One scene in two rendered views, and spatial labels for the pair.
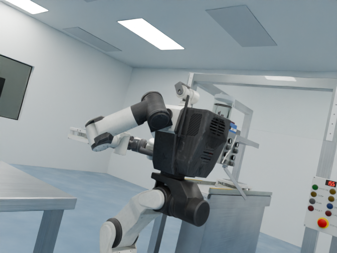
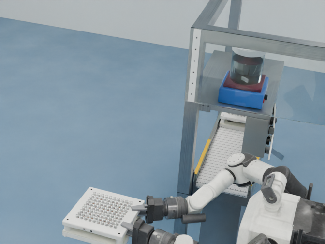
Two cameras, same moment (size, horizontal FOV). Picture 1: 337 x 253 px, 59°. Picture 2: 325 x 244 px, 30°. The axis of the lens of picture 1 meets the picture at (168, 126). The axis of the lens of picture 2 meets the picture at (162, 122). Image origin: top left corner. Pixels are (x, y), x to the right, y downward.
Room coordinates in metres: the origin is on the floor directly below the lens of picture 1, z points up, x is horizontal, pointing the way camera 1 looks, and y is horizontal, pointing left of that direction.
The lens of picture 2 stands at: (0.04, 1.01, 2.52)
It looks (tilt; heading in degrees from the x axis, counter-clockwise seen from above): 30 degrees down; 336
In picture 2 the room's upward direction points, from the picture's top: 4 degrees clockwise
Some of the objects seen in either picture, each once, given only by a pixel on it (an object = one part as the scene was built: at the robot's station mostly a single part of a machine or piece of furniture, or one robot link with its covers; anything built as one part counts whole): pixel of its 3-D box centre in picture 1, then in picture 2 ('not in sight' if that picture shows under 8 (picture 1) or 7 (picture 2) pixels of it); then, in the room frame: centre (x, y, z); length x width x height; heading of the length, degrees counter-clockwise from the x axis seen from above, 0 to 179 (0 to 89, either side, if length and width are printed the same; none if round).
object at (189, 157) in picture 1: (187, 139); (282, 241); (1.38, -0.10, 1.11); 0.34 x 0.30 x 0.36; 138
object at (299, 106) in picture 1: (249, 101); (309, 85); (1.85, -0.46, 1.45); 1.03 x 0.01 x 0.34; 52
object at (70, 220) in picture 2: (97, 134); (104, 212); (1.83, 0.42, 1.03); 0.25 x 0.24 x 0.02; 138
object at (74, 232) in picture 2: (95, 142); (104, 221); (1.83, 0.42, 0.98); 0.24 x 0.24 x 0.02; 48
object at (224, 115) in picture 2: (234, 183); (244, 111); (2.64, -0.69, 0.88); 0.25 x 0.24 x 0.02; 51
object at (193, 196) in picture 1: (179, 197); not in sight; (1.36, -0.12, 0.84); 0.28 x 0.13 x 0.18; 48
